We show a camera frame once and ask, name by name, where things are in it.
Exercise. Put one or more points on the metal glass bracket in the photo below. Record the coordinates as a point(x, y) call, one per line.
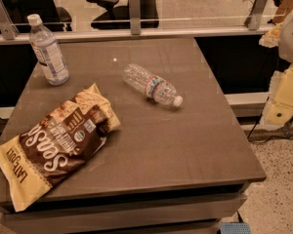
point(7, 28)
point(253, 20)
point(135, 16)

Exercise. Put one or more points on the glass partition panel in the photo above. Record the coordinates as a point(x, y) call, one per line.
point(87, 15)

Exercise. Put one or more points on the right metal glass bracket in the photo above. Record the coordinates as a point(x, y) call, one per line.
point(253, 20)

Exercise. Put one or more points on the upright labelled water bottle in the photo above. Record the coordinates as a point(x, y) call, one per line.
point(48, 52)

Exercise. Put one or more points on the clear crushed plastic water bottle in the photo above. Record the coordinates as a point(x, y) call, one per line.
point(151, 85)

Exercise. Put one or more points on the brown cream chip bag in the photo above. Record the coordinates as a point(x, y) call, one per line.
point(39, 159)

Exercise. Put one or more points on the black office chair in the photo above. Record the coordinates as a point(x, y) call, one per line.
point(117, 17)

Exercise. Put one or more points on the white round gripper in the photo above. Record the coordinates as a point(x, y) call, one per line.
point(292, 38)

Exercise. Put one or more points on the blue perforated box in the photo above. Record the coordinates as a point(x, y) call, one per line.
point(234, 228)

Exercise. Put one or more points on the left metal glass bracket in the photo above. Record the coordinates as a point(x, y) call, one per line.
point(7, 28)

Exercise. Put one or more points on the middle metal glass bracket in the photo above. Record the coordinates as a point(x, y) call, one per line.
point(135, 16)

